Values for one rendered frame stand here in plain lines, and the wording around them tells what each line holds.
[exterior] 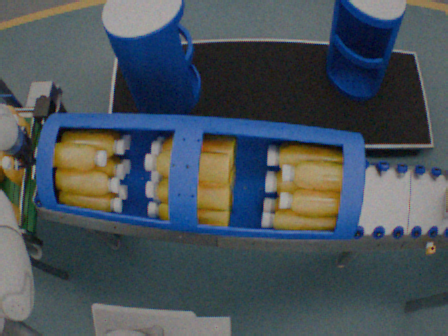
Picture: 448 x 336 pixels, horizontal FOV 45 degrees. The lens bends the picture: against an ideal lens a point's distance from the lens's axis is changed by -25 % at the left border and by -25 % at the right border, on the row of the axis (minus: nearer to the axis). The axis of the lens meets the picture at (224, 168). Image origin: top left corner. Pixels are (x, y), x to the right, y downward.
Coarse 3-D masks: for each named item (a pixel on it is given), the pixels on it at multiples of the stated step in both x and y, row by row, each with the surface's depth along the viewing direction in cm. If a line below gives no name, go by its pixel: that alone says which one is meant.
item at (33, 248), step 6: (24, 114) 203; (30, 114) 203; (24, 234) 192; (24, 240) 202; (30, 240) 195; (36, 240) 194; (42, 240) 201; (30, 246) 266; (36, 246) 281; (30, 252) 268; (36, 252) 275; (36, 258) 279
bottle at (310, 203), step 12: (300, 192) 167; (312, 192) 166; (324, 192) 166; (336, 192) 166; (288, 204) 167; (300, 204) 166; (312, 204) 165; (324, 204) 165; (336, 204) 165; (312, 216) 168; (324, 216) 168; (336, 216) 167
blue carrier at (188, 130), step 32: (64, 128) 186; (128, 128) 166; (160, 128) 165; (192, 128) 165; (224, 128) 165; (256, 128) 165; (288, 128) 166; (320, 128) 169; (192, 160) 160; (256, 160) 186; (352, 160) 159; (128, 192) 187; (192, 192) 160; (256, 192) 186; (352, 192) 157; (160, 224) 168; (192, 224) 166; (256, 224) 180; (352, 224) 161
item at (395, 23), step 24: (336, 0) 208; (336, 24) 224; (360, 24) 254; (384, 24) 195; (336, 48) 280; (360, 48) 279; (384, 48) 253; (336, 72) 279; (360, 72) 279; (384, 72) 251; (360, 96) 270
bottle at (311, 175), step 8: (296, 168) 165; (304, 168) 164; (312, 168) 163; (320, 168) 163; (328, 168) 163; (336, 168) 163; (296, 176) 164; (304, 176) 163; (312, 176) 163; (320, 176) 163; (328, 176) 163; (336, 176) 162; (296, 184) 166; (304, 184) 164; (312, 184) 164; (320, 184) 163; (328, 184) 163; (336, 184) 163
